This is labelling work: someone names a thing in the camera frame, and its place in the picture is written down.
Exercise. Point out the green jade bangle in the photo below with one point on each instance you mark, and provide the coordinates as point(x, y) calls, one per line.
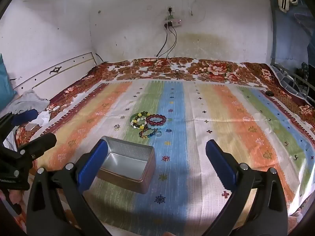
point(131, 118)

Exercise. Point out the small black object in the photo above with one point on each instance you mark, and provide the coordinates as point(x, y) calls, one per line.
point(269, 93)

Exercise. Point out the metal bed rail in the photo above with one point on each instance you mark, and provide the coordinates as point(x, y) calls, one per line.
point(297, 81)

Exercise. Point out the white power strip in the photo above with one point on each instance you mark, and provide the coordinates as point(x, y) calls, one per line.
point(175, 22)

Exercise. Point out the striped colourful mat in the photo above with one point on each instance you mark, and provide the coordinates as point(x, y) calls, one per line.
point(221, 118)

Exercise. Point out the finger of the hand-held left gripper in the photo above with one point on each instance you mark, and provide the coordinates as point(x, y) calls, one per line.
point(7, 121)
point(41, 143)

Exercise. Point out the small beaded charm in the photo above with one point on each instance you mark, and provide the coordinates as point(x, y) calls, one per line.
point(117, 127)

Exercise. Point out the white headboard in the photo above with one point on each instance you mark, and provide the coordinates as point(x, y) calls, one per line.
point(61, 67)

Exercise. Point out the dark blue cloth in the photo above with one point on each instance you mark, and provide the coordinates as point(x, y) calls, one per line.
point(25, 116)

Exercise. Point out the white wall socket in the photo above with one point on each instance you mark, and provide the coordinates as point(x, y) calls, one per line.
point(171, 10)

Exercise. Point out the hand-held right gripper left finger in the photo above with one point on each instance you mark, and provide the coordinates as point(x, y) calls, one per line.
point(91, 165)

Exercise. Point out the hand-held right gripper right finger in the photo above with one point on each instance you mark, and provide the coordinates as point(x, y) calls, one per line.
point(220, 163)

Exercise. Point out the grey white cloth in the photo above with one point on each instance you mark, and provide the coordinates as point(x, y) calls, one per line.
point(28, 100)

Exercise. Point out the floral brown blanket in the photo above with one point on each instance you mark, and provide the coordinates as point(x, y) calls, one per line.
point(211, 70)

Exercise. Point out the teal pillow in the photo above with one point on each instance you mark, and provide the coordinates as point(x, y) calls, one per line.
point(6, 83)

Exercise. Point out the silver metal tin box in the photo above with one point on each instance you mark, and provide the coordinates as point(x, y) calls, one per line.
point(128, 163)

